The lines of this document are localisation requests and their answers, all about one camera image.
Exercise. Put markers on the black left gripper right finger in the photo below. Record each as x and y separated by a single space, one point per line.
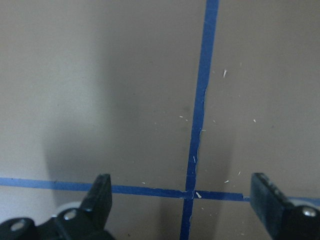
283 218

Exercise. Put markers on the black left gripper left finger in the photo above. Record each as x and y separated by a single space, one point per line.
86 222

